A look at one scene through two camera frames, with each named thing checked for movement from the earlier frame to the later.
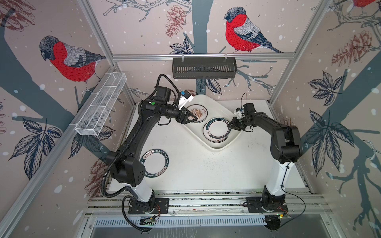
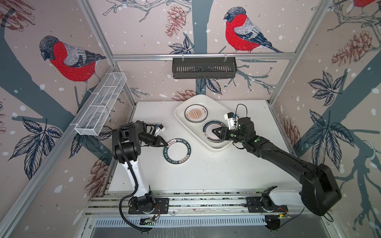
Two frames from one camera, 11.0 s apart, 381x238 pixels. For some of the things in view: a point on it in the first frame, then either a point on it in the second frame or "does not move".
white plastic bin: x=212 y=125 does not move
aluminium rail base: x=301 y=203 does not move
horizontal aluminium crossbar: x=161 y=57 does not move
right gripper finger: x=231 y=125 to x=220 y=131
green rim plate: x=216 y=130 does not move
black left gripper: x=183 y=120 to x=158 y=140
